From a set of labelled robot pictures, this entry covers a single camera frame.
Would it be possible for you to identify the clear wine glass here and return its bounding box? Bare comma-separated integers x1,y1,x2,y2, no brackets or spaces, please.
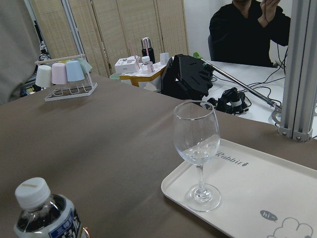
174,100,221,212

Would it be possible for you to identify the black thermos bottle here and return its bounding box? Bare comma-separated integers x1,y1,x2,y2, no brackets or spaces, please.
141,37,156,63

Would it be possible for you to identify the metal rod with green tip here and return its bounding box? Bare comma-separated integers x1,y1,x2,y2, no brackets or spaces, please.
193,52,282,111

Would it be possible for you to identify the white cup drying rack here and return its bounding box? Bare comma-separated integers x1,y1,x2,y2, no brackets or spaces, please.
35,54,98,102

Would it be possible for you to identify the blue cup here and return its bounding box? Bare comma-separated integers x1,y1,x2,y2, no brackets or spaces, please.
65,60,85,82

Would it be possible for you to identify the pink cup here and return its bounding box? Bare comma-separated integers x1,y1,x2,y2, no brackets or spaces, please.
52,62,68,85

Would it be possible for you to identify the person in black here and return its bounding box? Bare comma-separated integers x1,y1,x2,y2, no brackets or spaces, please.
209,0,291,67

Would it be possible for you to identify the white cup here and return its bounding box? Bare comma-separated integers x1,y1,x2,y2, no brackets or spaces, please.
35,65,52,88

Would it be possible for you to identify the cream rabbit tray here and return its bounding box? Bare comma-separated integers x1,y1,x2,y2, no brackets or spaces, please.
160,138,317,238

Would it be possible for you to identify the aluminium frame post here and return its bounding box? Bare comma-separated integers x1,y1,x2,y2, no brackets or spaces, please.
278,0,317,142

